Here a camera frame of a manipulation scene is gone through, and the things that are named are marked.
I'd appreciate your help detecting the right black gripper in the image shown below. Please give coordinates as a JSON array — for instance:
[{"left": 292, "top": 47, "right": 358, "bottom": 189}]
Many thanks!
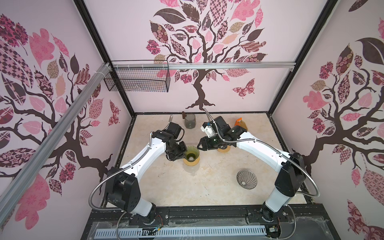
[{"left": 195, "top": 134, "right": 223, "bottom": 152}]

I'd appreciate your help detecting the green glass dripper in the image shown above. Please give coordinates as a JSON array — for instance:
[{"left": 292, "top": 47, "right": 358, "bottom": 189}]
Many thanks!
[{"left": 185, "top": 146, "right": 200, "bottom": 162}]

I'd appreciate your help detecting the orange coffee filter pack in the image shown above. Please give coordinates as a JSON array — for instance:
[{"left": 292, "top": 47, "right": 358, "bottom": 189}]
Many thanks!
[{"left": 235, "top": 118, "right": 248, "bottom": 131}]

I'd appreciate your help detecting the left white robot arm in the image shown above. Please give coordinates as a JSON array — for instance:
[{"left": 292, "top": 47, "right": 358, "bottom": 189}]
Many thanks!
[{"left": 105, "top": 129, "right": 187, "bottom": 219}]

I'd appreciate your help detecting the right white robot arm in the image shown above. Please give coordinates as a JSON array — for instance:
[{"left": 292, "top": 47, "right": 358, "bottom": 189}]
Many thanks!
[{"left": 197, "top": 116, "right": 306, "bottom": 222}]

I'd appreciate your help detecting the grey glass dripper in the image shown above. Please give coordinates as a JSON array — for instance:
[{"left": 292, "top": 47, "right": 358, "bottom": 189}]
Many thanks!
[{"left": 236, "top": 169, "right": 258, "bottom": 190}]

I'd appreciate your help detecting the grey glass measuring cup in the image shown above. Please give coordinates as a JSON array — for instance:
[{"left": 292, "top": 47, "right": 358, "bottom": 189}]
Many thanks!
[{"left": 182, "top": 112, "right": 196, "bottom": 129}]

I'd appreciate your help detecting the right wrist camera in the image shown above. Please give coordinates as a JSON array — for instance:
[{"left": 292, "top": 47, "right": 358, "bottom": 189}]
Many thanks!
[{"left": 201, "top": 122, "right": 216, "bottom": 138}]

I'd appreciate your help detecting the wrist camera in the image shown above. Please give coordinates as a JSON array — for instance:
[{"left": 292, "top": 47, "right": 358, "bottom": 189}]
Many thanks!
[
  {"left": 201, "top": 122, "right": 216, "bottom": 138},
  {"left": 165, "top": 122, "right": 185, "bottom": 142}
]

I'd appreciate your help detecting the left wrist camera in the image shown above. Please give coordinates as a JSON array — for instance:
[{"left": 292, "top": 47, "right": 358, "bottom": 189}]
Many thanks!
[{"left": 165, "top": 122, "right": 185, "bottom": 142}]

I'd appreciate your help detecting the left metal cable conduit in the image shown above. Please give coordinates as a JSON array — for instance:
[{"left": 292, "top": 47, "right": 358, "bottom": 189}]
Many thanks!
[{"left": 88, "top": 114, "right": 174, "bottom": 211}]

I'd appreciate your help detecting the metal cable conduit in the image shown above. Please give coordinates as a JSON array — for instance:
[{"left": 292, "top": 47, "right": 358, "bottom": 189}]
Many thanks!
[
  {"left": 203, "top": 108, "right": 321, "bottom": 199},
  {"left": 88, "top": 114, "right": 174, "bottom": 211}
]

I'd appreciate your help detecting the right metal cable conduit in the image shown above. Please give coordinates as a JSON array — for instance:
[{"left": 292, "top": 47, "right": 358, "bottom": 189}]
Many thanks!
[{"left": 203, "top": 108, "right": 321, "bottom": 199}]

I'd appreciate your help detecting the rear aluminium rail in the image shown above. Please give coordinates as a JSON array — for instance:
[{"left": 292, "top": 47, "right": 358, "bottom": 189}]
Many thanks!
[{"left": 113, "top": 61, "right": 296, "bottom": 70}]

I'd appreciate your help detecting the aluminium rail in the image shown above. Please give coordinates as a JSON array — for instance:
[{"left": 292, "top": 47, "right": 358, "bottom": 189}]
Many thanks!
[
  {"left": 1, "top": 63, "right": 112, "bottom": 224},
  {"left": 113, "top": 61, "right": 296, "bottom": 70}
]

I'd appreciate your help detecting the black wire basket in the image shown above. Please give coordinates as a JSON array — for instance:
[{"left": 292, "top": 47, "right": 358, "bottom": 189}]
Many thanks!
[{"left": 104, "top": 60, "right": 171, "bottom": 93}]

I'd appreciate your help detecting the white slotted cable duct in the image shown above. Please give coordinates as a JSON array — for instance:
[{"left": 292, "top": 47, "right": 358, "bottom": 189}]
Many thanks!
[{"left": 94, "top": 226, "right": 267, "bottom": 240}]

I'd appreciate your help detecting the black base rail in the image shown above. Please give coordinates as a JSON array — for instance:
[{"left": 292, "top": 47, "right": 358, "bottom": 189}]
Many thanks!
[{"left": 81, "top": 204, "right": 340, "bottom": 240}]

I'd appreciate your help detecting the left aluminium rail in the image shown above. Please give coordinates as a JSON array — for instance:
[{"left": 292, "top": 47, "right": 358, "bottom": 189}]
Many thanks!
[{"left": 1, "top": 63, "right": 112, "bottom": 224}]

